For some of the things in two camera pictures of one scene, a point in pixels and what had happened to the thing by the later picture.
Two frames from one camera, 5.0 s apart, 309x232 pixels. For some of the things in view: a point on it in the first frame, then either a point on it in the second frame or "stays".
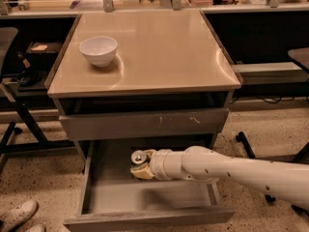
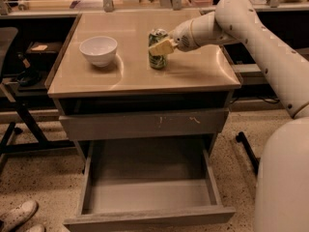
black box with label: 43,51 stays
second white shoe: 38,228 stays
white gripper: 159,164 to 182,37
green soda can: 138,159 to 157,62
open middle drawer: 113,200 stays
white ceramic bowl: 98,49 stays
